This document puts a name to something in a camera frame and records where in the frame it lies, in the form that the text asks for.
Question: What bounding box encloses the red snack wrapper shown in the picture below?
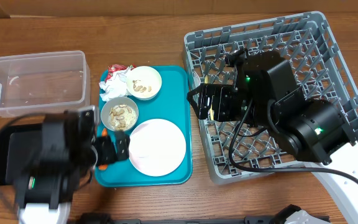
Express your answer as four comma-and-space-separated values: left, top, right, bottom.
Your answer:
106, 64, 135, 80

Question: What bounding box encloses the grey dishwasher rack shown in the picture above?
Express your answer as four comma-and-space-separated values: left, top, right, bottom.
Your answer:
183, 11, 358, 185

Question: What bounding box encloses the orange carrot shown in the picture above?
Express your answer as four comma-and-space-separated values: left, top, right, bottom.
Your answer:
98, 128, 108, 170

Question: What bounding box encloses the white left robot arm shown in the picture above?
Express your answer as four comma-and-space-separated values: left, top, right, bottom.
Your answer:
14, 108, 130, 223

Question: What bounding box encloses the cream bowl with peanuts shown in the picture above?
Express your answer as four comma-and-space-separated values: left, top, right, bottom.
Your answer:
126, 66, 162, 100

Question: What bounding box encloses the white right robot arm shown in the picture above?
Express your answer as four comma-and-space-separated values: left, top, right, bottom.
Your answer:
187, 49, 358, 223

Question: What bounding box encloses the grey bowl with peanuts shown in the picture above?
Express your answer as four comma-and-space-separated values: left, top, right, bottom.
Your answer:
101, 97, 139, 131

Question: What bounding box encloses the yellow plastic utensil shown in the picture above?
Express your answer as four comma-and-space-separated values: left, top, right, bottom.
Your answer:
204, 75, 214, 121

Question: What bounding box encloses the white round plate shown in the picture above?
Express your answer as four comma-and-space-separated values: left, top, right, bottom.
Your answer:
129, 119, 186, 177

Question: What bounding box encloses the clear plastic bin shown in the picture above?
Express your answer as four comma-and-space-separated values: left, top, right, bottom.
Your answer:
0, 50, 91, 118

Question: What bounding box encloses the white plastic fork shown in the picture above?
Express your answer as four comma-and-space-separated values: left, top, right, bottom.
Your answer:
192, 72, 201, 88

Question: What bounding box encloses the black plastic bin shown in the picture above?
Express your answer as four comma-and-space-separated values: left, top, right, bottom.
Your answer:
0, 123, 42, 185

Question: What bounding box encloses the teal plastic tray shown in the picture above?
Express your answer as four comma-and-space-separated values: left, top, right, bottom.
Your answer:
94, 65, 193, 188

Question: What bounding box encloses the crumpled white napkin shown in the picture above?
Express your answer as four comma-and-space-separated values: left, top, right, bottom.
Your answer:
99, 68, 131, 101

